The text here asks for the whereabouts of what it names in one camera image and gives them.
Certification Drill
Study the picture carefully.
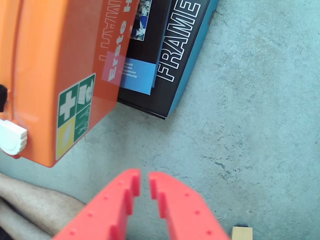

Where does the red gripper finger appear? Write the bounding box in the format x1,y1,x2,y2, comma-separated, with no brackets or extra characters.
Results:
148,171,231,240
52,168,142,240

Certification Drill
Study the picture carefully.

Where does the white box latch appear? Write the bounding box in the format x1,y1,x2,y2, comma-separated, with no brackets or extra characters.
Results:
0,118,29,157

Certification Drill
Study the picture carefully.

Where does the orange first aid box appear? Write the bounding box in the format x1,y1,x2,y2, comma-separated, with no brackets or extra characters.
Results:
0,0,141,168

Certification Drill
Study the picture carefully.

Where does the small wooden block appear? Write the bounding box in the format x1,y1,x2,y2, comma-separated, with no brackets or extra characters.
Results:
231,226,254,240

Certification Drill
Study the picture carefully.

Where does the bare leg with shoe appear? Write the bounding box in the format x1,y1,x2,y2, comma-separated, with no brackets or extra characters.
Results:
0,173,88,237

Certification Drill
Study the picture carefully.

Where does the black book with FRAME print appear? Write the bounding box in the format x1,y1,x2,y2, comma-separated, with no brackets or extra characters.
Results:
116,0,220,120

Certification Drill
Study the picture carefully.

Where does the black handle mount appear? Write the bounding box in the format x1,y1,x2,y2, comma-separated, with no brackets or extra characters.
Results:
0,84,9,113

